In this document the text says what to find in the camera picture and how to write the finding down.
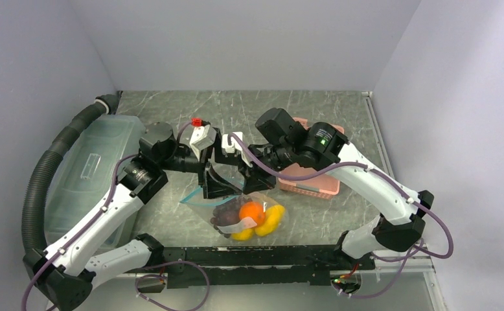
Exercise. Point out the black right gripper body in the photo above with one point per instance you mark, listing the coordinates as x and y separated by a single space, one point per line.
273 157

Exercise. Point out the aluminium frame rail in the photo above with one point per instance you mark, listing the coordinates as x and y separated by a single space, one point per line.
395 202

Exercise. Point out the clear plastic storage bin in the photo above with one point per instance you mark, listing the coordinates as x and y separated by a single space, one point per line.
84 177

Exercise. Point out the yellow mango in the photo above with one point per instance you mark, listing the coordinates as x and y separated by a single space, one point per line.
274 216

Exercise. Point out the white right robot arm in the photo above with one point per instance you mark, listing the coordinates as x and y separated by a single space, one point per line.
298 153

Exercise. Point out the dark red grape bunch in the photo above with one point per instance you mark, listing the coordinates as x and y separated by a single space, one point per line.
222 216

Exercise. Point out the clear zip top bag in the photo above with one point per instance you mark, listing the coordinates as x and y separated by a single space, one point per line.
204 208

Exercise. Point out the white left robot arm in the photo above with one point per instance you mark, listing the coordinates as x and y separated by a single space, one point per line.
67 271

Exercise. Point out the orange fruit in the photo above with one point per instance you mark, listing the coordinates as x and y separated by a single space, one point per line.
254 211

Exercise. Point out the yellow lemon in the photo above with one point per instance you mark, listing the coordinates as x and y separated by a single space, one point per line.
244 235

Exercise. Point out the pink perforated plastic basket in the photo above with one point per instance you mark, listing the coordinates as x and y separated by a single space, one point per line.
323 186

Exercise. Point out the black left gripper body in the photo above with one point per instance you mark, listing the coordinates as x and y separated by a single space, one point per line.
182 160

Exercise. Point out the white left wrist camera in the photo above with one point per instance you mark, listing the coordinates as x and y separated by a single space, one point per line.
202 138

